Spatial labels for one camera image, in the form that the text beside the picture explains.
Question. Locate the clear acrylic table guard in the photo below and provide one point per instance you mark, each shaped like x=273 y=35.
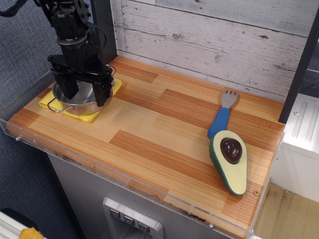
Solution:
x=152 y=136

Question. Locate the white ribbed box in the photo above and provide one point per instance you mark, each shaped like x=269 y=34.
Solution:
x=296 y=166

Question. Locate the grey toy fridge dispenser panel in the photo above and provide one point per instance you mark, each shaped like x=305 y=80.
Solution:
x=127 y=223

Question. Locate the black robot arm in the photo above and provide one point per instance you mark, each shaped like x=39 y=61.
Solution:
x=69 y=18

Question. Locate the blue handled metal fork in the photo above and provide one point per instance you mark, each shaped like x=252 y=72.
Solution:
x=228 y=99

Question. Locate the black left vertical post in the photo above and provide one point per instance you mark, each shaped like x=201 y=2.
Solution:
x=102 y=17

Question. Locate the stainless steel pot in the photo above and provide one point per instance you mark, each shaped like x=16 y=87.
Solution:
x=83 y=103

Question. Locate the yellow folded cloth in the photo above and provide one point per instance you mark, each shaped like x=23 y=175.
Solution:
x=85 y=118

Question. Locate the black right vertical post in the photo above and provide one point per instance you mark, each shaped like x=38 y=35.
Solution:
x=301 y=70

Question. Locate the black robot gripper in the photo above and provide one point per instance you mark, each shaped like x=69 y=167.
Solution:
x=80 y=61

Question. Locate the toy avocado half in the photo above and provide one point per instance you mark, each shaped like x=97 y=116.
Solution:
x=228 y=152

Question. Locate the black vertical post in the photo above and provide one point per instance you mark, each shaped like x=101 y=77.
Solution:
x=301 y=70
x=102 y=17

